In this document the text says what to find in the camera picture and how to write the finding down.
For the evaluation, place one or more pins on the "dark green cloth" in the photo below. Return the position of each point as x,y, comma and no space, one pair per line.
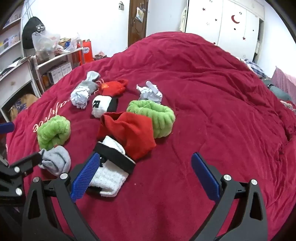
278,91

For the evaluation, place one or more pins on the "pile of clothes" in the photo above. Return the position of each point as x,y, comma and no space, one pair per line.
208,104

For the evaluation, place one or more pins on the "white wall shelf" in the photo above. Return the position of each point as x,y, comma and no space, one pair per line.
11,25

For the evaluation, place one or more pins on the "row of white boxes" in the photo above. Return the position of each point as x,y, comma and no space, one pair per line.
60,71

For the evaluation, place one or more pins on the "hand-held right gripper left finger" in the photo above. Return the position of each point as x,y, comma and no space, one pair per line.
81,179

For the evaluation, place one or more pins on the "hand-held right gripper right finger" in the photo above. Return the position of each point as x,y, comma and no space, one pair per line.
205,176

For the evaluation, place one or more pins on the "white black letter-print sock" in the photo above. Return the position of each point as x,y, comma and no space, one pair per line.
101,106

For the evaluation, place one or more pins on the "hanging cards on door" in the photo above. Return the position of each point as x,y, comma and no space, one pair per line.
140,15

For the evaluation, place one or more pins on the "white black knit sock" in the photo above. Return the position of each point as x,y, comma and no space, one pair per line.
108,176

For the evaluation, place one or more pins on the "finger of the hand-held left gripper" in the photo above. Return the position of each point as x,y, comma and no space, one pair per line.
27,162
6,128

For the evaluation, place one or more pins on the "cream hanging cloth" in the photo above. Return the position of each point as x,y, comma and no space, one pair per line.
183,20

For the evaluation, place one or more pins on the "grey white sock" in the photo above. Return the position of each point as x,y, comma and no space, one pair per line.
79,97

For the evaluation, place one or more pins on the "small wall ornament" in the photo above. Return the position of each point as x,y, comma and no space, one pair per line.
120,5

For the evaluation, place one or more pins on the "brown cardboard box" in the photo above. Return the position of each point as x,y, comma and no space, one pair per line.
23,102

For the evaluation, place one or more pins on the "green fluffy headband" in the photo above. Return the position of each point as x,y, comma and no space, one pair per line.
161,120
54,132

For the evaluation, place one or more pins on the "black hanging cap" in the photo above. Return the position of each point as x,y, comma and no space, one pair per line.
32,29

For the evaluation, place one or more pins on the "small red knit sock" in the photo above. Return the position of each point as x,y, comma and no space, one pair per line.
113,88

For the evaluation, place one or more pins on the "orange box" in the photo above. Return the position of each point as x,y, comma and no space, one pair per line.
45,80

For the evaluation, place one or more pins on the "red cloth sock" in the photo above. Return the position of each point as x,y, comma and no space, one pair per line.
134,132

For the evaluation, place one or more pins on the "plaid cloth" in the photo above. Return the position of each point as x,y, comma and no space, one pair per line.
256,68

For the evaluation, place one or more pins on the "white wardrobe with stickers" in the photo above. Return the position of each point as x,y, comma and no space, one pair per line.
222,32

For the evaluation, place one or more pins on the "pink pleated cloth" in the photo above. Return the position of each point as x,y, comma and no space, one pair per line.
285,77

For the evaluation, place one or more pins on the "clear plastic bag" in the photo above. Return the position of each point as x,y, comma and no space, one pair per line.
44,40

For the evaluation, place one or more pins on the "white shelf unit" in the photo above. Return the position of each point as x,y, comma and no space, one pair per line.
57,58

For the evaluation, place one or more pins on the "brown wooden door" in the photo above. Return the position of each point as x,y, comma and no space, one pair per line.
136,30

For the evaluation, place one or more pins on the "red box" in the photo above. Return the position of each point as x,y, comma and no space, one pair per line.
86,52

